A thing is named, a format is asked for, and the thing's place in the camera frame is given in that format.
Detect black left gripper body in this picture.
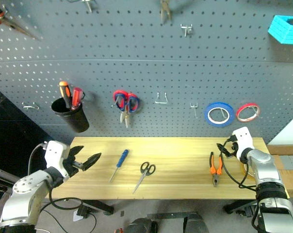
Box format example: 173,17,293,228
63,154,87,178

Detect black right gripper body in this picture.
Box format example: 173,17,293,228
228,142,240,159

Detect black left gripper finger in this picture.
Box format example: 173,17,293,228
69,145,85,159
83,152,102,171

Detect yellow tape roll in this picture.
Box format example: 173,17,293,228
240,162,256,181

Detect red tape roll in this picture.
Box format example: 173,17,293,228
235,102,260,123

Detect blue tape roll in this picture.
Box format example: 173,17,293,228
204,101,235,128

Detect black cup holder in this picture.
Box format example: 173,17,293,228
50,97,90,133

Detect black plug with white tag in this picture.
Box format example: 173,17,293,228
72,204,92,222

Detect black table foot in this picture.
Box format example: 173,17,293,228
81,199,114,215
223,200,259,215

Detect small double prong hook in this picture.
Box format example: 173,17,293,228
190,102,199,119

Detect cardboard box with grey foam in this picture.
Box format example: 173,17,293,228
267,144,293,198

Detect dark rounded shape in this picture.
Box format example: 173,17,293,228
182,212,211,233
125,217,159,233

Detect black metal floor bar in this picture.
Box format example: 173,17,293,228
146,211,194,219

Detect dark grey pegboard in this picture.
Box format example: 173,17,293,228
0,0,293,146

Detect metal double prong hook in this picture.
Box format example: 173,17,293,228
180,23,194,38

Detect cyan plastic bin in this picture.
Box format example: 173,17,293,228
268,15,293,45

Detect hanging combination pliers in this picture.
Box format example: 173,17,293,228
160,0,173,24

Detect metal pegboard hook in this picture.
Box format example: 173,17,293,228
80,0,98,13

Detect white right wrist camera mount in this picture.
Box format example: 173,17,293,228
231,126,255,161

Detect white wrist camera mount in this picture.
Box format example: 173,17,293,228
44,140,71,176
231,126,255,161

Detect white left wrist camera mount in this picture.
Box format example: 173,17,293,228
44,140,71,176

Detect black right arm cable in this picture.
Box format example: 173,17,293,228
220,140,258,190

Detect orange black handled pliers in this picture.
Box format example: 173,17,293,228
209,151,224,188

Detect blue handled screwdriver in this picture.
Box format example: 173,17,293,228
109,149,130,183

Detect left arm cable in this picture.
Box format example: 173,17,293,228
27,143,84,210

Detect red handled screwdriver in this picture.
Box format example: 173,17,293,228
71,87,85,111

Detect black handled scissors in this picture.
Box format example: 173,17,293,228
132,161,157,195

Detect orange black handled screwdriver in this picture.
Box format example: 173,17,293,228
58,81,73,110

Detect wide wire pegboard hook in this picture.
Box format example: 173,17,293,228
154,91,172,106
21,101,41,111

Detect red blue handled scissors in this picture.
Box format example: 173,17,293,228
112,90,141,129

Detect orange handled needle nose pliers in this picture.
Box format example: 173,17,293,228
0,4,38,41

